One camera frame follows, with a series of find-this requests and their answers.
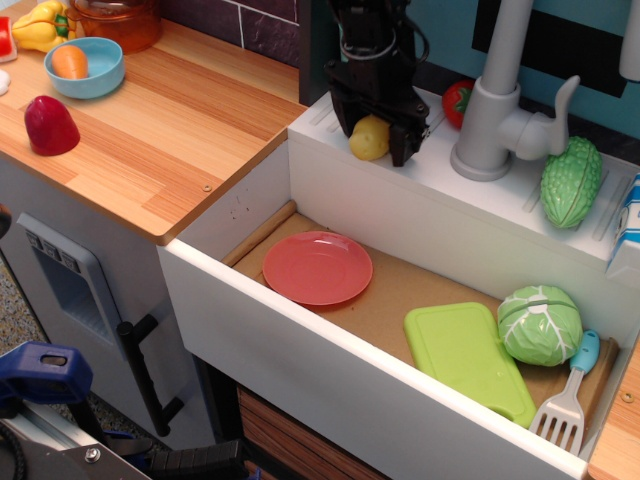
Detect grey metal bracket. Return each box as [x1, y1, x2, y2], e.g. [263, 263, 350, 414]
[1, 402, 147, 479]

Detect grey toy faucet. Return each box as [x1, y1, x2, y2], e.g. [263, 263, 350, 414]
[450, 1, 580, 182]

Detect yellow toy potato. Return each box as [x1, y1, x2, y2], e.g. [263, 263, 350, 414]
[349, 115, 390, 161]

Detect white spatula blue handle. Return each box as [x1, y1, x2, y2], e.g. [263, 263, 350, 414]
[529, 330, 600, 455]

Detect red toy tomato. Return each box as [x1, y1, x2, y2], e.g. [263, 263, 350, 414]
[441, 79, 475, 130]

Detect blue clamp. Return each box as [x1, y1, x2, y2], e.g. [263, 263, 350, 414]
[1, 341, 93, 409]

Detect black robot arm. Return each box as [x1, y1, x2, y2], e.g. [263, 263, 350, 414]
[324, 1, 430, 167]

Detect blue white milk carton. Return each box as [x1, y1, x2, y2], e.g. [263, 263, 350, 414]
[606, 175, 639, 289]

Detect black oven door handle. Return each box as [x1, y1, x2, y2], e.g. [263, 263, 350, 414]
[116, 314, 184, 437]

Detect yellow toy bell pepper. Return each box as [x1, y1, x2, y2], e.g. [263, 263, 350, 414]
[12, 1, 77, 53]

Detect green toy cabbage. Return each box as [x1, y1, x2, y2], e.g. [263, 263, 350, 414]
[497, 285, 583, 367]

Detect grey oven control panel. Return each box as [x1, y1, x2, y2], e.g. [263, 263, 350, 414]
[17, 213, 125, 358]

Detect lime green cutting board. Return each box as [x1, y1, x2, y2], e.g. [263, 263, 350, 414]
[404, 302, 537, 429]

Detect orange toy carrot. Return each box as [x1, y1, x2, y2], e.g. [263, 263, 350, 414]
[51, 45, 89, 80]

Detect green toy bitter gourd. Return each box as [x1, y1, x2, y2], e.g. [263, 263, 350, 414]
[540, 136, 603, 229]

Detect light blue bowl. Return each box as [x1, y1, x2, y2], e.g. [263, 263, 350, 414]
[44, 37, 125, 100]

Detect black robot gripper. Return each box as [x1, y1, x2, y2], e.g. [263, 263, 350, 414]
[324, 51, 429, 167]

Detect white toy sink basin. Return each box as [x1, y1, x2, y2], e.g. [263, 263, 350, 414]
[159, 94, 639, 479]

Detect orange transparent pot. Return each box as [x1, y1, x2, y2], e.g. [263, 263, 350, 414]
[67, 0, 162, 54]

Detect red plastic plate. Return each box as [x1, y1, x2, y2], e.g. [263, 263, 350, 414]
[262, 231, 373, 306]

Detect red white toy piece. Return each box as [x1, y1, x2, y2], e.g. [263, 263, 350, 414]
[0, 16, 18, 63]

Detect dark red toy vegetable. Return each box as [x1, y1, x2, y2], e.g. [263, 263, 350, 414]
[24, 95, 80, 156]

